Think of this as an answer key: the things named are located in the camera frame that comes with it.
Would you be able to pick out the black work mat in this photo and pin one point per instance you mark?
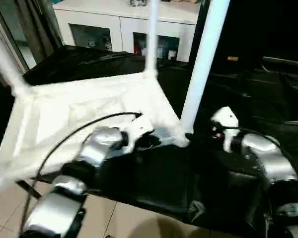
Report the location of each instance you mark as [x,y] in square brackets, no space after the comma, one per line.
[188,173]

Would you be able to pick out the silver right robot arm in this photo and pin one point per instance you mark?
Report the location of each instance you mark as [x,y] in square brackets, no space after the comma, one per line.
[270,156]

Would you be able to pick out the black metal stand bar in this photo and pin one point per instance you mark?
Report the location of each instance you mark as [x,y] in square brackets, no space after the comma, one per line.
[29,189]

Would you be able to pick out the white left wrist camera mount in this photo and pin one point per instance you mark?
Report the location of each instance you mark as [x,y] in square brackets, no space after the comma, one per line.
[139,126]

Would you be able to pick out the red bottle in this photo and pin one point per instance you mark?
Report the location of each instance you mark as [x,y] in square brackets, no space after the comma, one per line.
[138,47]

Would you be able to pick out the small gold label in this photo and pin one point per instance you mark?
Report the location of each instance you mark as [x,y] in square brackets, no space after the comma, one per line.
[232,58]

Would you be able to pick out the white plastic table top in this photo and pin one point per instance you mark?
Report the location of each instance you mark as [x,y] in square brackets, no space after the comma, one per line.
[64,99]

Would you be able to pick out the grey curtain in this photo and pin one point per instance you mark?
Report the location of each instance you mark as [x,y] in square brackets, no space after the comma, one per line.
[27,29]

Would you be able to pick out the small white cup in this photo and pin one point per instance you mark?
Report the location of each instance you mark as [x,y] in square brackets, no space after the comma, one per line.
[172,54]

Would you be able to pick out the white glass-door cabinet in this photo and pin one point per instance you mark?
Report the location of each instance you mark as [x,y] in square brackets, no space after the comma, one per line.
[101,15]

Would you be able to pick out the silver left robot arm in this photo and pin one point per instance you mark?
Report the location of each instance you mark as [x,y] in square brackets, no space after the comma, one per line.
[94,148]

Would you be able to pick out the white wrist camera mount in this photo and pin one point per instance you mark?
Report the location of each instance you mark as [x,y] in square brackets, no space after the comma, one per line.
[139,126]
[226,116]

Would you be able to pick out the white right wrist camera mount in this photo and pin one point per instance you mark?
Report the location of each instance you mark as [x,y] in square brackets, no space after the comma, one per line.
[226,116]

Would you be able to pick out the clear glass ornament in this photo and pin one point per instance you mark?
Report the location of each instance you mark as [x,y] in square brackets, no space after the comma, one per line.
[139,2]

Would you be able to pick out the black cabinet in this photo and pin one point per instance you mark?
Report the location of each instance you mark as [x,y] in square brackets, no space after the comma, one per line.
[263,24]

